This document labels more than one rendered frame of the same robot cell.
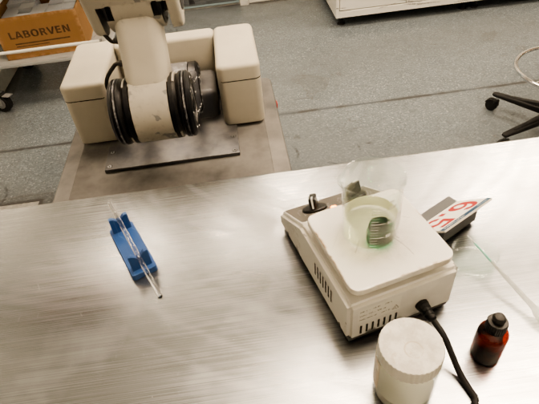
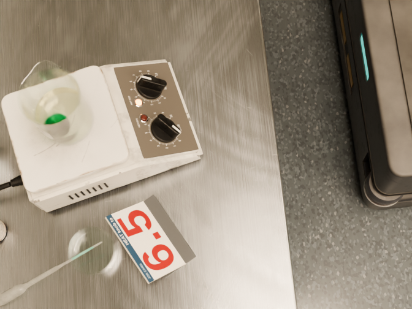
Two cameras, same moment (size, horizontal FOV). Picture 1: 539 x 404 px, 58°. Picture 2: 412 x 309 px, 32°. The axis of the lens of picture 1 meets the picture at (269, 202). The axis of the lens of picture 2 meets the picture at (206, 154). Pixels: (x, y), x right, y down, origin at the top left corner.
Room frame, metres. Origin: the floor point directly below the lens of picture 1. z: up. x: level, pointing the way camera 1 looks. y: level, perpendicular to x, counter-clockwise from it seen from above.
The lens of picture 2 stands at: (0.54, -0.37, 1.59)
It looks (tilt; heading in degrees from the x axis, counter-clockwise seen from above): 74 degrees down; 98
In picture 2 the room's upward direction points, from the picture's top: 11 degrees counter-clockwise
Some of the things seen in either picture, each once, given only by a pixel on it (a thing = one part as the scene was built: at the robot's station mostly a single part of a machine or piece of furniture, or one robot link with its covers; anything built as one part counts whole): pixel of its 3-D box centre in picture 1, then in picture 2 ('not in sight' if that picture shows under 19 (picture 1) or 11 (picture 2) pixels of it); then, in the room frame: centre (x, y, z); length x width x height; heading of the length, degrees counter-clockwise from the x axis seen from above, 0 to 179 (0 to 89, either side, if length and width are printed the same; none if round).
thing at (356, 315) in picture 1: (362, 248); (94, 132); (0.38, -0.10, 0.79); 0.22 x 0.13 x 0.08; 16
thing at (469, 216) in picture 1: (447, 212); (151, 237); (0.44, -0.23, 0.77); 0.09 x 0.06 x 0.04; 121
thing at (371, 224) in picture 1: (368, 207); (58, 106); (0.36, -0.10, 0.88); 0.07 x 0.06 x 0.08; 99
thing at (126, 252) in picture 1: (130, 243); not in sight; (0.45, 0.19, 0.77); 0.10 x 0.03 x 0.04; 27
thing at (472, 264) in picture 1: (473, 256); (92, 251); (0.37, -0.24, 0.76); 0.06 x 0.06 x 0.02
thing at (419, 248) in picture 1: (376, 237); (64, 128); (0.35, -0.11, 0.83); 0.12 x 0.12 x 0.01; 16
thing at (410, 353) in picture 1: (406, 366); not in sight; (0.23, -0.11, 0.79); 0.06 x 0.06 x 0.08
